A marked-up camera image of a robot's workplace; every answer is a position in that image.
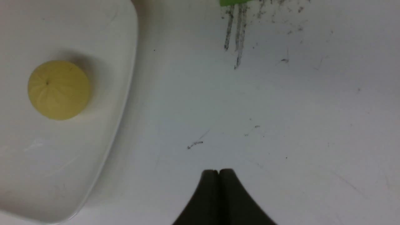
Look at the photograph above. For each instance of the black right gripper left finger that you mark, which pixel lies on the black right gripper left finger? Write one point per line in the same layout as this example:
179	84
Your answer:
203	207

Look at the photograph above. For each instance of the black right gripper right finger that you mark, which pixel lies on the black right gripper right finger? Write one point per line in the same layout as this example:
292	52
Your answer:
240	208

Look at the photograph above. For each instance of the yellow steamed bun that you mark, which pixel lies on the yellow steamed bun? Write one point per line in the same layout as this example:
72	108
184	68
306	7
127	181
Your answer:
59	89

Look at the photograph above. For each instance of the white rectangular plate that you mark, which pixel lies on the white rectangular plate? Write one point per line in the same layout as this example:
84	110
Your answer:
48	168

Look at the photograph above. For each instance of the green cube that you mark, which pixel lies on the green cube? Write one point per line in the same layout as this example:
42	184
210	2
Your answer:
232	2

